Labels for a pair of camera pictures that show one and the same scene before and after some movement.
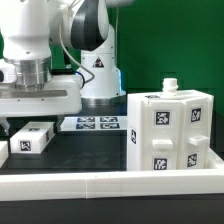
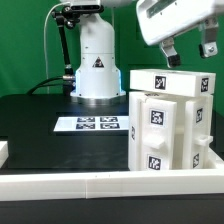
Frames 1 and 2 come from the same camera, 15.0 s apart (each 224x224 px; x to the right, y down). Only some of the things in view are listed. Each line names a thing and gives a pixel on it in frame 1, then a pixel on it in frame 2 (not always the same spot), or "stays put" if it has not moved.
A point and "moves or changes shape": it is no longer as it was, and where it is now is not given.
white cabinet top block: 32,138 to 182,82
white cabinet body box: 171,130 stays put
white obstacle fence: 22,186 stays put
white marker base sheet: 94,123 stays put
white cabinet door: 195,130 moves or changes shape
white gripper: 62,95 to 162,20
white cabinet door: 162,134 moves or changes shape
